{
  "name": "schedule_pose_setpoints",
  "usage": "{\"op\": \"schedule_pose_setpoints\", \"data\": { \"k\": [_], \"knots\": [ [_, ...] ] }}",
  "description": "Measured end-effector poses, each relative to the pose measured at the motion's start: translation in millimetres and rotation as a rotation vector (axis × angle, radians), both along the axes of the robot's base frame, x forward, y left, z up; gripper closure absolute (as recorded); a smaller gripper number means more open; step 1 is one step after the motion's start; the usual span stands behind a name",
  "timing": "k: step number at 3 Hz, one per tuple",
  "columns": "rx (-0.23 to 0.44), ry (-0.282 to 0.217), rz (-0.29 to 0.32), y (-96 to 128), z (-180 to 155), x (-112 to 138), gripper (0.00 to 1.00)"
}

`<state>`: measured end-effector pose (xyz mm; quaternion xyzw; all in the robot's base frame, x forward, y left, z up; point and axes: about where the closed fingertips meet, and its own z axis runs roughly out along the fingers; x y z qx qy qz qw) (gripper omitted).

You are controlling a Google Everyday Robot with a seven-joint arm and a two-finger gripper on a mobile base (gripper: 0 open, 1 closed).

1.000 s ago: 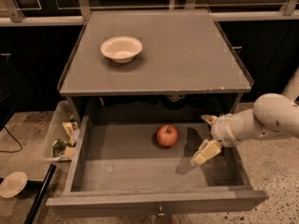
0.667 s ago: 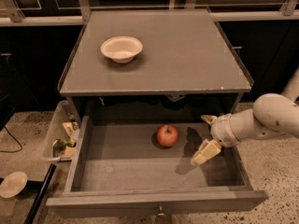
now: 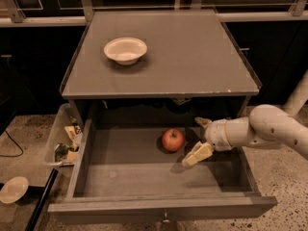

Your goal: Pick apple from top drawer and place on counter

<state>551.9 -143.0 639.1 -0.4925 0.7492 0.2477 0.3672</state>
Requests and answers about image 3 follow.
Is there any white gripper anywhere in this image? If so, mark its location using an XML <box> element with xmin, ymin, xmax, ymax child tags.
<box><xmin>182</xmin><ymin>116</ymin><xmax>232</xmax><ymax>167</ymax></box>

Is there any red apple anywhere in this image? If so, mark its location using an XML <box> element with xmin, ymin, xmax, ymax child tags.
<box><xmin>162</xmin><ymin>128</ymin><xmax>185</xmax><ymax>152</ymax></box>

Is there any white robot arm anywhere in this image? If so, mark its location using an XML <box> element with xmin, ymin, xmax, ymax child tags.
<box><xmin>182</xmin><ymin>70</ymin><xmax>308</xmax><ymax>167</ymax></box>

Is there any grey cabinet with counter top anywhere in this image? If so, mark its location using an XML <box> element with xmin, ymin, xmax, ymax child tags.
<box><xmin>61</xmin><ymin>10</ymin><xmax>261</xmax><ymax>115</ymax></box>

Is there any open grey top drawer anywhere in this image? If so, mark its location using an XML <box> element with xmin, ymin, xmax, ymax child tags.
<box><xmin>48</xmin><ymin>120</ymin><xmax>277</xmax><ymax>224</ymax></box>

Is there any white bowl on counter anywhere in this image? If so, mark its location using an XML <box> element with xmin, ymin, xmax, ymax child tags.
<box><xmin>103</xmin><ymin>38</ymin><xmax>147</xmax><ymax>65</ymax></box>

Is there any clear plastic bin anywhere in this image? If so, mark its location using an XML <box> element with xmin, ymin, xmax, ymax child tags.
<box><xmin>43</xmin><ymin>104</ymin><xmax>83</xmax><ymax>169</ymax></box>

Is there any black bar on floor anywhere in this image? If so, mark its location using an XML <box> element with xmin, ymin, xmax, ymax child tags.
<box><xmin>25</xmin><ymin>169</ymin><xmax>59</xmax><ymax>231</ymax></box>

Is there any white plate on floor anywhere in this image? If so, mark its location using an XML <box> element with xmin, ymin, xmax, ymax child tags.
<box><xmin>0</xmin><ymin>176</ymin><xmax>29</xmax><ymax>204</ymax></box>

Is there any black cable on floor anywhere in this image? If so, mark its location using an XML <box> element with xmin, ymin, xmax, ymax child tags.
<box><xmin>0</xmin><ymin>129</ymin><xmax>25</xmax><ymax>159</ymax></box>

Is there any metal railing frame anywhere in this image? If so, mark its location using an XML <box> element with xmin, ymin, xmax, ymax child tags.
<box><xmin>0</xmin><ymin>0</ymin><xmax>308</xmax><ymax>25</ymax></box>

